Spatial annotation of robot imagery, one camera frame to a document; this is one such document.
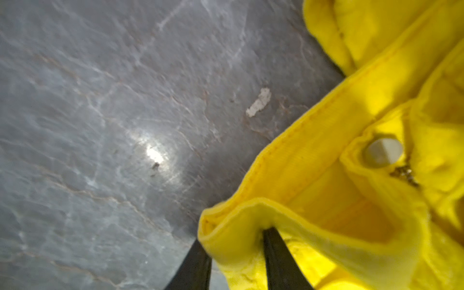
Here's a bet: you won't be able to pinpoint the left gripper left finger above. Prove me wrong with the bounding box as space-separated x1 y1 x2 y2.
165 239 212 290

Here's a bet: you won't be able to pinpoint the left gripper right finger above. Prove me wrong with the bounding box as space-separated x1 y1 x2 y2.
263 228 314 290

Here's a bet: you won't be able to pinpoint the yellow trousers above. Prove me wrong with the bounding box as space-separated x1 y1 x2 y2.
198 1 464 290

